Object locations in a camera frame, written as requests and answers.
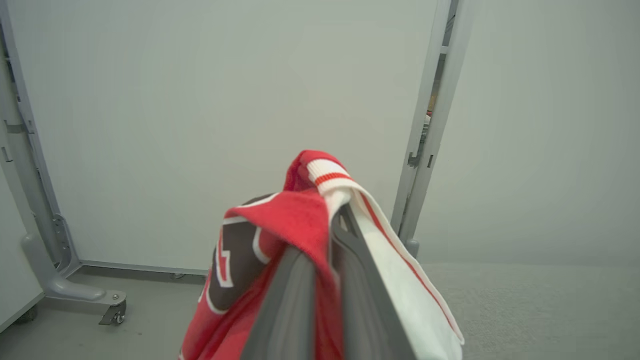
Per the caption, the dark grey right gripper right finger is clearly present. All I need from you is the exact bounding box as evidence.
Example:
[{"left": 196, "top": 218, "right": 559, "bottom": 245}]
[{"left": 330, "top": 203, "right": 417, "bottom": 360}]

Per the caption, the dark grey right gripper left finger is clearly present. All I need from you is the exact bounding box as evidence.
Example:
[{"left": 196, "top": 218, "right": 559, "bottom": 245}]
[{"left": 240, "top": 245, "right": 317, "bottom": 360}]

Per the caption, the red and white sports jersey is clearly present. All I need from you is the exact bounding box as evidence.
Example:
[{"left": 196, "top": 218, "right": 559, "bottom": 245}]
[{"left": 177, "top": 149, "right": 466, "bottom": 360}]

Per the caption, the black caster wheel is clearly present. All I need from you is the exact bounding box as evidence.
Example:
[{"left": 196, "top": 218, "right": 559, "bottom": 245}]
[{"left": 98, "top": 300, "right": 127, "bottom": 327}]

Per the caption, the wide pale grey partition panel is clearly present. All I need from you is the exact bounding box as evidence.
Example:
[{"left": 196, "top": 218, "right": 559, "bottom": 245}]
[{"left": 6, "top": 0, "right": 442, "bottom": 277}]

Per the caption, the grey partition support foot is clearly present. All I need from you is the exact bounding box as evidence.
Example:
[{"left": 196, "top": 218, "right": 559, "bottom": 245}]
[{"left": 20, "top": 232, "right": 127, "bottom": 307}]

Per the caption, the grey partition frame post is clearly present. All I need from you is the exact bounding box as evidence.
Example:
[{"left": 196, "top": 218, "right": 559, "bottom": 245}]
[
  {"left": 400, "top": 0, "right": 477, "bottom": 258},
  {"left": 0, "top": 0, "right": 82, "bottom": 281},
  {"left": 390, "top": 0, "right": 461, "bottom": 236}
]

